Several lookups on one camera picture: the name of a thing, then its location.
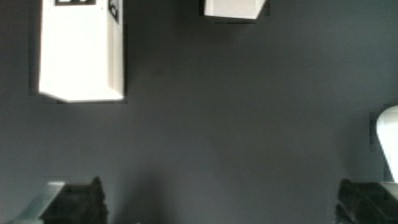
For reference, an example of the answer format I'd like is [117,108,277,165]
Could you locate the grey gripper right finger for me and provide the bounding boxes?
[333,179,398,224]

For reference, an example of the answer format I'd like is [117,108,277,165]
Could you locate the white desk leg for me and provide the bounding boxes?
[204,0,266,19]
[38,0,124,102]

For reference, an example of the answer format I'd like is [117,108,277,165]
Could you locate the white desk top tray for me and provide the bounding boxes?
[372,105,398,182]

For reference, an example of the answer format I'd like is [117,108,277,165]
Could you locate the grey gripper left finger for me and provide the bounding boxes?
[10,178,108,224]

